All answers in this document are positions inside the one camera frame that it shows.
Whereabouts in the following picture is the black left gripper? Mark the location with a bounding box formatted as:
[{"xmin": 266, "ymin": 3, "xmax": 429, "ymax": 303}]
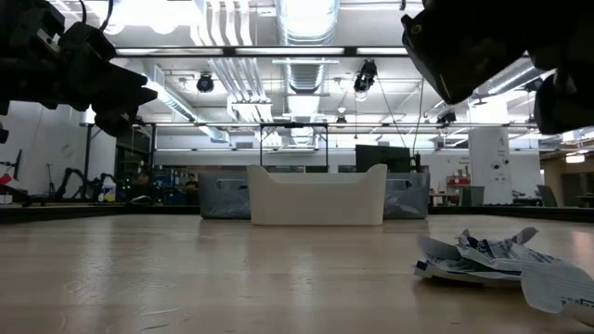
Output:
[{"xmin": 0, "ymin": 0, "xmax": 160, "ymax": 138}]

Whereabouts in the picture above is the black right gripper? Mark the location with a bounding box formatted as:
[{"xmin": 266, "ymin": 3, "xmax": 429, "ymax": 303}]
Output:
[{"xmin": 400, "ymin": 0, "xmax": 594, "ymax": 106}]

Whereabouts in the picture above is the LED light bar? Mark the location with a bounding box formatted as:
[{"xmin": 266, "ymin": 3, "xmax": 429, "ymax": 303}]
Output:
[
  {"xmin": 356, "ymin": 46, "xmax": 408, "ymax": 56},
  {"xmin": 114, "ymin": 46, "xmax": 224, "ymax": 56},
  {"xmin": 235, "ymin": 46, "xmax": 345, "ymax": 56}
]

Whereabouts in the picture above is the person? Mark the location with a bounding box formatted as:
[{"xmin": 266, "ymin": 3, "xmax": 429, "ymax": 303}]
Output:
[
  {"xmin": 129, "ymin": 171, "xmax": 157, "ymax": 204},
  {"xmin": 184, "ymin": 172, "xmax": 201, "ymax": 206}
]

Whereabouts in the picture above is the black background machine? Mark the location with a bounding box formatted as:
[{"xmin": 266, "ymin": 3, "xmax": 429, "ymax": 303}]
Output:
[{"xmin": 115, "ymin": 178, "xmax": 134, "ymax": 205}]

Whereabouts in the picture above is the white square column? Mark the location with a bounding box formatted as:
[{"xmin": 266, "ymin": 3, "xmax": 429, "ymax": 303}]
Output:
[{"xmin": 467, "ymin": 127, "xmax": 514, "ymax": 204}]

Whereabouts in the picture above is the black background monitor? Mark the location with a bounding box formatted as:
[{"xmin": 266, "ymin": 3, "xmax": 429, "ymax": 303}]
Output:
[{"xmin": 355, "ymin": 144, "xmax": 413, "ymax": 173}]

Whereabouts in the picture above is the red white shelf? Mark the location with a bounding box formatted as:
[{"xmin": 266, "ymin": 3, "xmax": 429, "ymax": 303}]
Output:
[{"xmin": 444, "ymin": 173, "xmax": 471, "ymax": 206}]

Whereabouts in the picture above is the dark translucent plastic bin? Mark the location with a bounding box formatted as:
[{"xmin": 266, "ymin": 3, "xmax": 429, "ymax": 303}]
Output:
[
  {"xmin": 383, "ymin": 172, "xmax": 432, "ymax": 220},
  {"xmin": 198, "ymin": 172, "xmax": 252, "ymax": 220}
]

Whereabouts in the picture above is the grey background bin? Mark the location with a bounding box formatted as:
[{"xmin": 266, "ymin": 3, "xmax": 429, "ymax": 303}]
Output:
[{"xmin": 461, "ymin": 185, "xmax": 486, "ymax": 208}]

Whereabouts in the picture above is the white plastic bin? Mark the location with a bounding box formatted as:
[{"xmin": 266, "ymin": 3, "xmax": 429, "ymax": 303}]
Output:
[{"xmin": 246, "ymin": 162, "xmax": 389, "ymax": 227}]

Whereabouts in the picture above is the packet dark blue print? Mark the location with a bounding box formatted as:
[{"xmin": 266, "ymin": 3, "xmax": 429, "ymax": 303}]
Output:
[{"xmin": 457, "ymin": 225, "xmax": 562, "ymax": 275}]

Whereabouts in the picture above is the white packet small logo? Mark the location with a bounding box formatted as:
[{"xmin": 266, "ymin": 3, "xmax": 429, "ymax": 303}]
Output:
[{"xmin": 519, "ymin": 263, "xmax": 594, "ymax": 326}]

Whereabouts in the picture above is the tall black rig frame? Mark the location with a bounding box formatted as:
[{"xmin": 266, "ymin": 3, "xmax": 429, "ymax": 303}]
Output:
[{"xmin": 79, "ymin": 121, "xmax": 158, "ymax": 200}]

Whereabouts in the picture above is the thin hanging cable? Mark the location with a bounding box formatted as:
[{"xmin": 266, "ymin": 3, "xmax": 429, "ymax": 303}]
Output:
[{"xmin": 411, "ymin": 77, "xmax": 426, "ymax": 157}]

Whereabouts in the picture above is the black aluminium table frame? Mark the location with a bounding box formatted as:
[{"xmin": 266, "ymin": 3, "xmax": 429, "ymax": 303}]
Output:
[{"xmin": 0, "ymin": 202, "xmax": 594, "ymax": 225}]

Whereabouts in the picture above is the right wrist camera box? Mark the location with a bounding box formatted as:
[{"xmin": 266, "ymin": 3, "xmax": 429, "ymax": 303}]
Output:
[{"xmin": 533, "ymin": 69, "xmax": 594, "ymax": 135}]

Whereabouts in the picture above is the round ceiling air duct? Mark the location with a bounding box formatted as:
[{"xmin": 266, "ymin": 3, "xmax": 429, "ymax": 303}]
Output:
[{"xmin": 276, "ymin": 0, "xmax": 342, "ymax": 45}]

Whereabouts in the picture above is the black rectangular rig frame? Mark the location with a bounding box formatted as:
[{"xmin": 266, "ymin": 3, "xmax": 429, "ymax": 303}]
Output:
[{"xmin": 258, "ymin": 122, "xmax": 330, "ymax": 168}]

